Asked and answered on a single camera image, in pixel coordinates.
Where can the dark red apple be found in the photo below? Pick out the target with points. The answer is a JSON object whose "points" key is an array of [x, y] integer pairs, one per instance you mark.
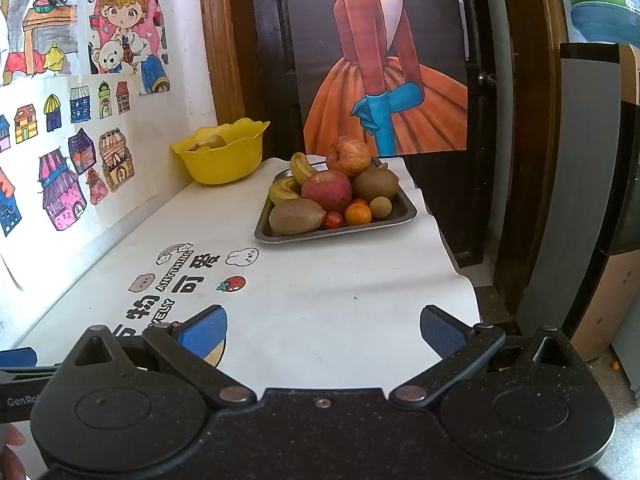
{"points": [[326, 191]]}

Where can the small orange tangerine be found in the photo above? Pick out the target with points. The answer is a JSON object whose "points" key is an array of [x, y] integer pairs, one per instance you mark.
{"points": [[358, 215]]}

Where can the metal tray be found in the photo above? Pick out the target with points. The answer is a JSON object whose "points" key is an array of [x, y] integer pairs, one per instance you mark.
{"points": [[397, 217]]}

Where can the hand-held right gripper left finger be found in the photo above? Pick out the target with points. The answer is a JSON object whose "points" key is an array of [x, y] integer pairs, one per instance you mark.
{"points": [[207, 330]]}

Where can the red cherry tomato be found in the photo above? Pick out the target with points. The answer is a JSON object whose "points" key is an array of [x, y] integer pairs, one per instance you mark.
{"points": [[332, 220], [356, 202]]}

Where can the yellow plastic bowl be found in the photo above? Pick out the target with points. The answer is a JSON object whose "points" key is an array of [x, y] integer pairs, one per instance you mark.
{"points": [[225, 165]]}

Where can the large water bottle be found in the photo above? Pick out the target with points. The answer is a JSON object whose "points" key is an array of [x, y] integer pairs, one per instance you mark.
{"points": [[600, 0]]}

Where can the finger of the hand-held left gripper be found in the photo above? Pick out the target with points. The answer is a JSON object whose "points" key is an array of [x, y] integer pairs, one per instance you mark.
{"points": [[17, 357], [22, 395]]}

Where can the orange dress woman poster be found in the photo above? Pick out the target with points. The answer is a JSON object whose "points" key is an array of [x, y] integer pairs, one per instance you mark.
{"points": [[380, 70]]}

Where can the yellowish fruit piece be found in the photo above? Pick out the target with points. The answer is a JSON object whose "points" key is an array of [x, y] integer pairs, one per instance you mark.
{"points": [[207, 142]]}

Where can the person's left hand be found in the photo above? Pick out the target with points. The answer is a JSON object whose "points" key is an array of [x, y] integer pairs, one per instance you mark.
{"points": [[11, 452]]}

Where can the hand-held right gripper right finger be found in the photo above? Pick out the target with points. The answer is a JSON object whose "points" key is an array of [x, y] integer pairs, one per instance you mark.
{"points": [[440, 330]]}

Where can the yellow-red apple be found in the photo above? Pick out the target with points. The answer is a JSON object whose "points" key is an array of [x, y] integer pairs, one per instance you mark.
{"points": [[348, 156]]}

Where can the brown kiwi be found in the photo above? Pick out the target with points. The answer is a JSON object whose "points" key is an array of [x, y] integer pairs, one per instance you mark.
{"points": [[375, 184], [295, 216]]}

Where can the white printed table mat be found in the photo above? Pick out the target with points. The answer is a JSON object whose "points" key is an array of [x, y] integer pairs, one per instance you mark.
{"points": [[325, 300]]}

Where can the tan longan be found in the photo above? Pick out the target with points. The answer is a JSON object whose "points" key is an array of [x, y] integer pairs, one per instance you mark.
{"points": [[380, 207]]}

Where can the pink girl drawing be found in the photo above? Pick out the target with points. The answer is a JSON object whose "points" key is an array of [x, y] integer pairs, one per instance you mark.
{"points": [[125, 25]]}

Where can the cardboard box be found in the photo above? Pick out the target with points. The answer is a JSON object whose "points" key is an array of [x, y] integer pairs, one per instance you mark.
{"points": [[610, 305]]}

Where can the wooden door frame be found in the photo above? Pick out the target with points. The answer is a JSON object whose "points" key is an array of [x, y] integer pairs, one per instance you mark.
{"points": [[220, 35]]}

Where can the grey cabinet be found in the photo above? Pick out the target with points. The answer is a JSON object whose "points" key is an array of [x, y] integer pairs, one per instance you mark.
{"points": [[575, 160]]}

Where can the colourful houses drawing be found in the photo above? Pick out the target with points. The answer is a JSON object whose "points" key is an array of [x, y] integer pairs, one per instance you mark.
{"points": [[60, 160]]}

